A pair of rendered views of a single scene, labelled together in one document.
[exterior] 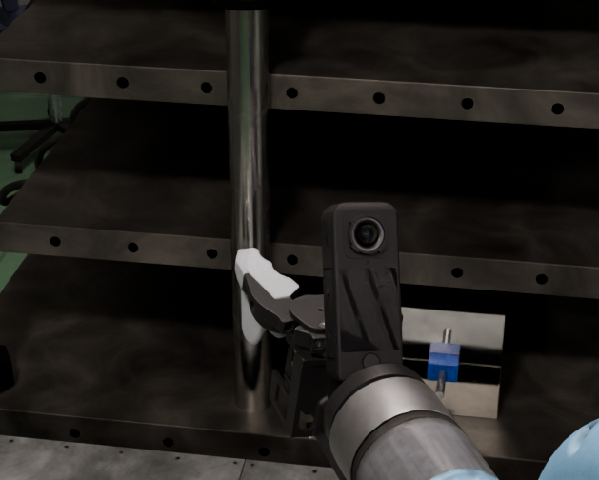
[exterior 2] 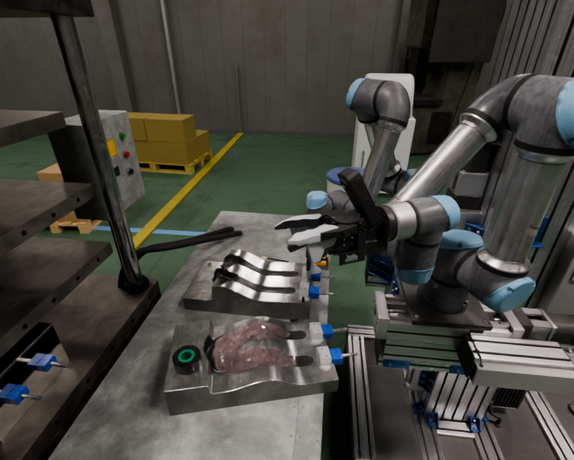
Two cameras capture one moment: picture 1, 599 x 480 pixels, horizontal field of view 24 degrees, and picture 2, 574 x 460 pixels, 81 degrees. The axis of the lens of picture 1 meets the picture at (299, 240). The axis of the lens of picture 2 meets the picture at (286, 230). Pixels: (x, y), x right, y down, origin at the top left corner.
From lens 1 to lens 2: 107 cm
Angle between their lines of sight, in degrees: 78
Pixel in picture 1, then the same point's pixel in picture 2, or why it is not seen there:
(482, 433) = (76, 366)
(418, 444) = (422, 202)
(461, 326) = (40, 343)
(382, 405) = (405, 207)
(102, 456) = not seen: outside the picture
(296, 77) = not seen: outside the picture
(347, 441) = (411, 222)
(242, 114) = not seen: outside the picture
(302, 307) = (346, 221)
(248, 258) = (307, 234)
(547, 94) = (16, 229)
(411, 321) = (22, 361)
